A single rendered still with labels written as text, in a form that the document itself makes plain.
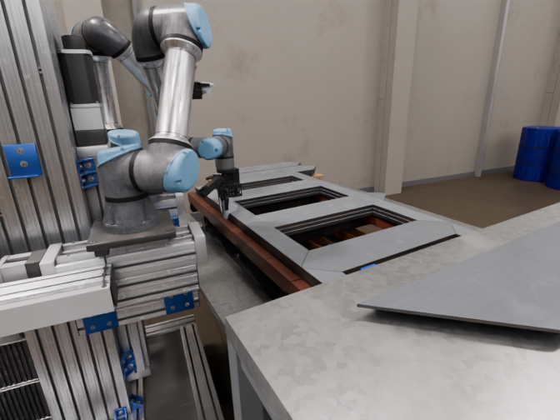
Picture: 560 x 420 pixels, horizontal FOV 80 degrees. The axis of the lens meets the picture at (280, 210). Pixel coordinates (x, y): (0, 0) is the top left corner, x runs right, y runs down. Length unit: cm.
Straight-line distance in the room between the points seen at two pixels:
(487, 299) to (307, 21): 412
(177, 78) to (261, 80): 322
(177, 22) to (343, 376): 93
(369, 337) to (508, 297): 24
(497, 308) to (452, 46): 542
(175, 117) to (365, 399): 78
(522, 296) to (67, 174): 114
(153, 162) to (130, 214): 17
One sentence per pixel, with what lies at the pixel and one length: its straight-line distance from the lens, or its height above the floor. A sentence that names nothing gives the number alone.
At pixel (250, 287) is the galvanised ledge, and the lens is 136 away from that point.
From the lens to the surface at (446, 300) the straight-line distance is 61.
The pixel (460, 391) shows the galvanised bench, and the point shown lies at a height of 105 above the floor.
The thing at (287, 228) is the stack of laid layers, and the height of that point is 85.
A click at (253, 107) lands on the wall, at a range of 416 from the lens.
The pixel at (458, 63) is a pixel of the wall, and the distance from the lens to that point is 600.
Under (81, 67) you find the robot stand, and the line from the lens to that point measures 124.
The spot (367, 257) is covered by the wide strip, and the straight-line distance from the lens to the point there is 118.
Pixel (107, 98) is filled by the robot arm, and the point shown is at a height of 139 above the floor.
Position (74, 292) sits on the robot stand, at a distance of 98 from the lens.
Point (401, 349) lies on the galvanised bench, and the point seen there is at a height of 105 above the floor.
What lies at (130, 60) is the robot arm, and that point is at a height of 153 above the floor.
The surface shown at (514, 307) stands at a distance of 64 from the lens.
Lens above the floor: 139
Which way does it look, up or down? 19 degrees down
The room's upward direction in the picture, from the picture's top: 2 degrees counter-clockwise
